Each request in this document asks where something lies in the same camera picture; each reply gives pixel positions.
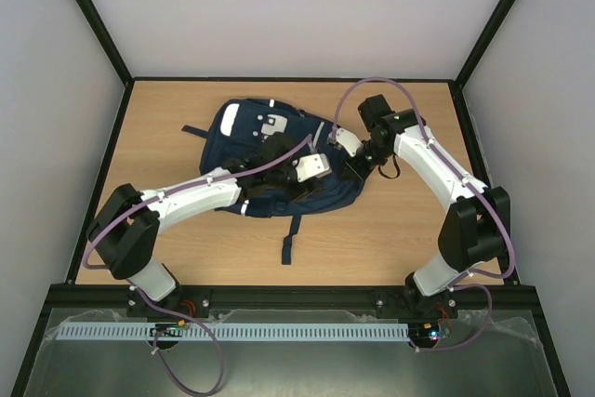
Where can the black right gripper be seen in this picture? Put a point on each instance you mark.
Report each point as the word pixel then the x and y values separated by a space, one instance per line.
pixel 351 170

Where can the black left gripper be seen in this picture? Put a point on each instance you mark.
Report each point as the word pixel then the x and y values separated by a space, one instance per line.
pixel 297 193

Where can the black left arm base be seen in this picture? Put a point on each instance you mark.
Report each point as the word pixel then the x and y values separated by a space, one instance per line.
pixel 171 314

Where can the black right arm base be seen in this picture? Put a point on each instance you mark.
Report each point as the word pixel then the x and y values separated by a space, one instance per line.
pixel 429 319

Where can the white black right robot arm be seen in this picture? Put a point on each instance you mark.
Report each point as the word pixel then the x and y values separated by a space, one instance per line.
pixel 477 217

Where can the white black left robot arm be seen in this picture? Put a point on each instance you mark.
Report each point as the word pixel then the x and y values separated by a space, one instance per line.
pixel 122 237

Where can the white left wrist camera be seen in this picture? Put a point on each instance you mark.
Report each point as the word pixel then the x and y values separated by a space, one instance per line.
pixel 315 165

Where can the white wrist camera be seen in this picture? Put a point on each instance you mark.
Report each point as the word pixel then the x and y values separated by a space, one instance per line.
pixel 345 140
pixel 315 165

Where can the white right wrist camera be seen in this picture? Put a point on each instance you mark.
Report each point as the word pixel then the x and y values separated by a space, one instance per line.
pixel 345 140

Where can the black right corner post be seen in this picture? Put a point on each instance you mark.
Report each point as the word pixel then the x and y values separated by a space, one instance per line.
pixel 484 40

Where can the black corner post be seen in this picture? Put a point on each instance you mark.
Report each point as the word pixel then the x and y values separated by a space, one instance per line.
pixel 484 40
pixel 100 30

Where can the black aluminium frame rail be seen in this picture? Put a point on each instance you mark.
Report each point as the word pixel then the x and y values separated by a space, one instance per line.
pixel 295 298

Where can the light blue slotted cable duct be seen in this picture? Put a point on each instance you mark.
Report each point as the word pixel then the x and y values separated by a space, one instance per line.
pixel 235 332

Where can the black left corner post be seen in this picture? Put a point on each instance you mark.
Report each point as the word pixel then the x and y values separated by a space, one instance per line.
pixel 100 30

